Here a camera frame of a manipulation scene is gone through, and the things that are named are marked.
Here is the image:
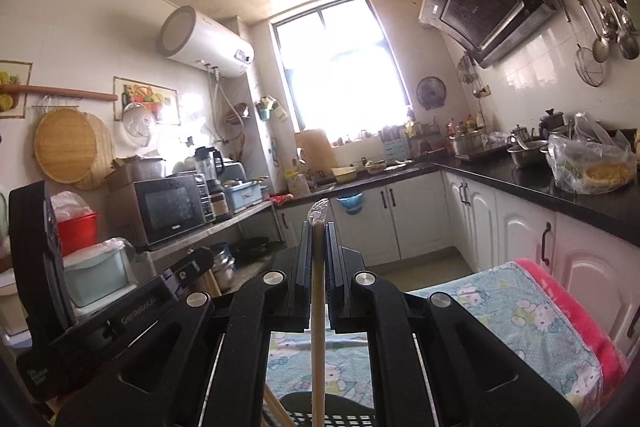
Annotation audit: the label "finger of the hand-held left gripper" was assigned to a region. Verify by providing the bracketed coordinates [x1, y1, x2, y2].
[161, 247, 216, 297]

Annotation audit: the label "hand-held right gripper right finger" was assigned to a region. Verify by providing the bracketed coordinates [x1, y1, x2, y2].
[325, 221, 583, 427]

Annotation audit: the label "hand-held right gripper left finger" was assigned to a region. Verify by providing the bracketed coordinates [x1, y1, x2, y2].
[54, 221, 315, 427]

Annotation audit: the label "bamboo chopstick pair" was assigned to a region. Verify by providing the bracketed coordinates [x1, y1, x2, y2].
[309, 198, 332, 427]

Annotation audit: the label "green plastic utensil holder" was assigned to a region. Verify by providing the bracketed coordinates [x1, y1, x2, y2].
[279, 394, 377, 427]

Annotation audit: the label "row of hanging kitchen utensils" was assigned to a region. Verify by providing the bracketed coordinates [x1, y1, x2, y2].
[554, 0, 640, 88]

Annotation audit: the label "stacked steel pots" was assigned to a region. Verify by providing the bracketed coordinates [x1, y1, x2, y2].
[210, 244, 237, 293]

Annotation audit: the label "pastel plastic drawer unit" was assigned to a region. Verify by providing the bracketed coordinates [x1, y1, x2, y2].
[62, 237, 132, 309]

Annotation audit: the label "black microwave oven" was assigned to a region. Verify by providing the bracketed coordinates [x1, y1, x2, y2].
[131, 174, 217, 249]

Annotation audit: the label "black frying pan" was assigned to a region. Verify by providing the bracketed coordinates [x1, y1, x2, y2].
[230, 236, 274, 259]

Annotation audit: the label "metal shelf table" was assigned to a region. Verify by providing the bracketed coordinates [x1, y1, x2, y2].
[134, 199, 282, 293]

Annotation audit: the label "blue hanging bowl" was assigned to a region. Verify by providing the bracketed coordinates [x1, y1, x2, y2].
[336, 193, 365, 214]

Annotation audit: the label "black blender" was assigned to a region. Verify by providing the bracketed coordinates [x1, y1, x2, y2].
[194, 147, 227, 196]

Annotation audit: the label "red plastic bucket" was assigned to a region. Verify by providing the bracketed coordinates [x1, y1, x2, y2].
[56, 212, 100, 259]

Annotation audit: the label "beige plastic drawer unit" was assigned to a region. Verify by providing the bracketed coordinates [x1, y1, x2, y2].
[0, 277, 32, 340]

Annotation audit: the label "brown box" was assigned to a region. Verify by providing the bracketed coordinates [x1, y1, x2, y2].
[105, 157, 167, 194]

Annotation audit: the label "white base cabinets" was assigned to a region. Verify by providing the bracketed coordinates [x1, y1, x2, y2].
[275, 169, 640, 350]

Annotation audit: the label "white plastic bag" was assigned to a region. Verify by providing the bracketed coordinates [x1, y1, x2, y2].
[50, 191, 94, 221]

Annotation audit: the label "wooden cutting board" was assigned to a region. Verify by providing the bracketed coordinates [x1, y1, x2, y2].
[295, 128, 339, 176]

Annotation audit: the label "light blue knife block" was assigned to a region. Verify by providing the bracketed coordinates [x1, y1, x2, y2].
[381, 127, 407, 161]

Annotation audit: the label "round bamboo tray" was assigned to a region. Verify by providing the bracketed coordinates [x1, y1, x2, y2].
[33, 108, 117, 191]

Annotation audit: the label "steel cooking pot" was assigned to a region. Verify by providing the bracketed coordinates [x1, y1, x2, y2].
[449, 132, 487, 156]

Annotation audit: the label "black kitchen countertop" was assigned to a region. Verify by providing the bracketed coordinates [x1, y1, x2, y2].
[272, 151, 640, 249]

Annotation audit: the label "wooden rolling pin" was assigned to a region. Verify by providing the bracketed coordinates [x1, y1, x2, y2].
[0, 84, 120, 102]

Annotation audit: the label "kitchen window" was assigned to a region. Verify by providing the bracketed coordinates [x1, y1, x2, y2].
[270, 0, 417, 148]

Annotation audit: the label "white water heater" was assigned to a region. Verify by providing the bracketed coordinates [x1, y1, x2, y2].
[159, 5, 256, 80]

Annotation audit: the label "steel bowl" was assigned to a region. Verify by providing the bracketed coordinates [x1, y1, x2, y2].
[506, 140, 549, 168]

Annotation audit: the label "pink blanket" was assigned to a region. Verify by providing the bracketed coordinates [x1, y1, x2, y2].
[514, 258, 632, 414]

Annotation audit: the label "clear plastic bag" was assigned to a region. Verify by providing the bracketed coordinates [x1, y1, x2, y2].
[546, 112, 639, 196]

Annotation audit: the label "fruit wall poster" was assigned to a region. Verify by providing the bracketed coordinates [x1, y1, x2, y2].
[112, 77, 180, 126]
[0, 59, 34, 120]

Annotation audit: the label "small wall fan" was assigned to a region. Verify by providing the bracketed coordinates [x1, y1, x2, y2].
[416, 77, 447, 110]

